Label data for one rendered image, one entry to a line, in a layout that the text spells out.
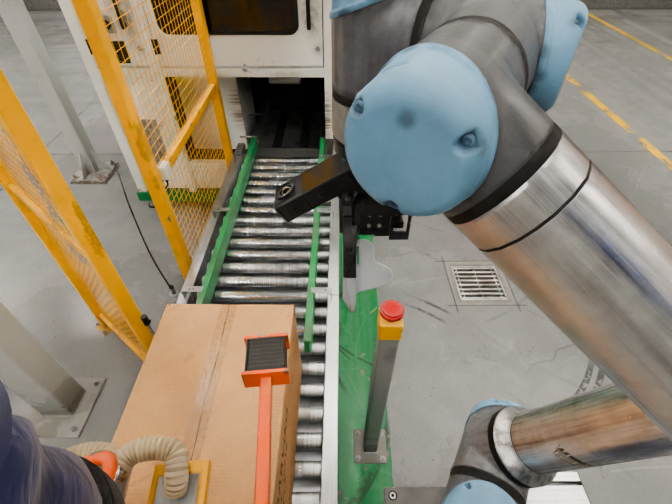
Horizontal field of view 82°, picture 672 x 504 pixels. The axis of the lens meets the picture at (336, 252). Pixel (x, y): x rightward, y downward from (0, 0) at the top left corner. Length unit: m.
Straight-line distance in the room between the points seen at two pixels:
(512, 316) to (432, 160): 2.44
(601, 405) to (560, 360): 1.95
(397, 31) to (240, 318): 1.02
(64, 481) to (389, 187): 0.45
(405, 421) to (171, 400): 1.26
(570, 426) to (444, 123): 0.50
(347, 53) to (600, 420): 0.49
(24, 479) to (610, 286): 0.46
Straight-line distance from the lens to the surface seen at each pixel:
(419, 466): 2.04
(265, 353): 0.77
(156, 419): 1.13
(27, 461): 0.46
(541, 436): 0.66
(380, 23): 0.34
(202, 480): 0.84
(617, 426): 0.58
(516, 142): 0.21
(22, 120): 1.22
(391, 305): 1.12
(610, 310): 0.25
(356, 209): 0.43
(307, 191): 0.44
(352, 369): 2.19
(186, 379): 1.16
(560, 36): 0.32
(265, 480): 0.69
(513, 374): 2.37
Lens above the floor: 1.91
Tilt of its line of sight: 44 degrees down
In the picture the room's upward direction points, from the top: straight up
